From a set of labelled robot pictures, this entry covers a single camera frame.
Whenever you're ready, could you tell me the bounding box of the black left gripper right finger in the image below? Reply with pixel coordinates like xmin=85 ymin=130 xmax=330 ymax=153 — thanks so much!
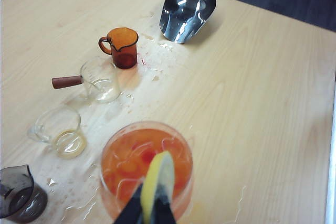
xmin=152 ymin=183 xmax=177 ymax=224

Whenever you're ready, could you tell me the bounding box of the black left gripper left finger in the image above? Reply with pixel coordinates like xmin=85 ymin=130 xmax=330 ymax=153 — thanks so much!
xmin=112 ymin=183 xmax=144 ymax=224

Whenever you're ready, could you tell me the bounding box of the yellow lemon slice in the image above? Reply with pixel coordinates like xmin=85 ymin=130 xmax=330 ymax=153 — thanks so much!
xmin=140 ymin=151 xmax=175 ymax=223

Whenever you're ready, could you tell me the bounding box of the smoky grey measuring cup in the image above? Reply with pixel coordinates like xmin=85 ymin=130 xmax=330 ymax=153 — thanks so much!
xmin=0 ymin=164 xmax=49 ymax=223

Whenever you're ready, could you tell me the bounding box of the amber glass measuring cup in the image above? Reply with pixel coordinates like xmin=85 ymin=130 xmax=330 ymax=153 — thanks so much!
xmin=98 ymin=27 xmax=139 ymax=69

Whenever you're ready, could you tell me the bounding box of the wine glass orange red drink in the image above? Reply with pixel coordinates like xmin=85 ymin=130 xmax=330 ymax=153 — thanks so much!
xmin=100 ymin=121 xmax=195 ymax=221

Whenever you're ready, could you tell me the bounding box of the stainless steel scoop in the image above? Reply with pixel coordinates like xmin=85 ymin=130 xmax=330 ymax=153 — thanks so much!
xmin=159 ymin=0 xmax=217 ymax=45

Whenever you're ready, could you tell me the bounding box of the clear glass cup glass handle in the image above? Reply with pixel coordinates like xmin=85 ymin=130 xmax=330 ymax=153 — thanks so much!
xmin=27 ymin=105 xmax=88 ymax=159

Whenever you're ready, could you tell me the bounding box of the clear cup wooden handle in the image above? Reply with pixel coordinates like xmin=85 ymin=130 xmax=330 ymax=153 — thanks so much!
xmin=51 ymin=57 xmax=122 ymax=104

